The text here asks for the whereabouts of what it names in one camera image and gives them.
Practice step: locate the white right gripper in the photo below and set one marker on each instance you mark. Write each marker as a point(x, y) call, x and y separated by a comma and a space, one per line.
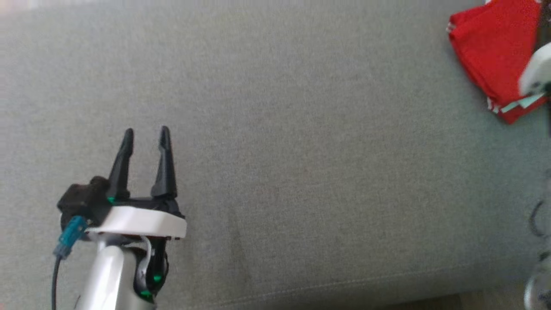
point(538, 71)

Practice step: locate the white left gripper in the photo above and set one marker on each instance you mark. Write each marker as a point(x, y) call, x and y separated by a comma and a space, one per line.
point(137, 221)

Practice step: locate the red basketball jersey white sleeves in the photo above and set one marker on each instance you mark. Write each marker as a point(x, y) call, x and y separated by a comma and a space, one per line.
point(495, 47)

